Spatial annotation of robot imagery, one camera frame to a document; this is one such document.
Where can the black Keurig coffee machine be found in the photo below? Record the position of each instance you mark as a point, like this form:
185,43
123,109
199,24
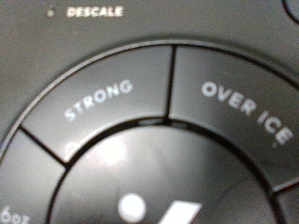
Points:
149,124

